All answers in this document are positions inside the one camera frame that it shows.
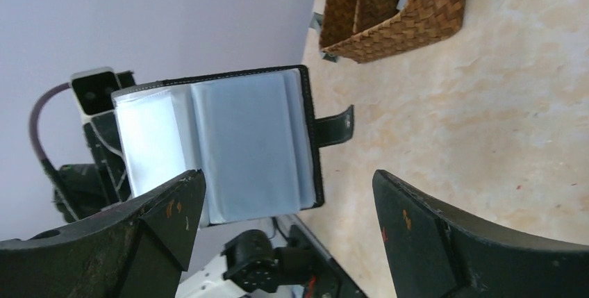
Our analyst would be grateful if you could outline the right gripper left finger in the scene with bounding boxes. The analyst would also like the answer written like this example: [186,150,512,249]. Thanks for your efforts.
[1,170,206,297]

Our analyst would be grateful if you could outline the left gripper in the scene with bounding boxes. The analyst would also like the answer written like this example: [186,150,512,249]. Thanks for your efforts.
[83,110,131,204]

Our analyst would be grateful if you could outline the brown wicker basket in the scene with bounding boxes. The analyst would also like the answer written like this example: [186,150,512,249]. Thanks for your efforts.
[319,0,466,63]

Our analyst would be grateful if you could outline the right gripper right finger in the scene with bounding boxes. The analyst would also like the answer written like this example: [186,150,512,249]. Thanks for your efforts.
[372,169,588,297]

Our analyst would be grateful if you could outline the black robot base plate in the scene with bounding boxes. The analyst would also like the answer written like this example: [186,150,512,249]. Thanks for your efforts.
[272,215,367,298]

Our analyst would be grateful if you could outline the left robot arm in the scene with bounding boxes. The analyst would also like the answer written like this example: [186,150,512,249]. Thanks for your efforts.
[35,143,327,297]

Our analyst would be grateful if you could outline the grey plastic connector piece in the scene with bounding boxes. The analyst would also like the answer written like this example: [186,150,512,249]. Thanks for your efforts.
[309,12,339,63]

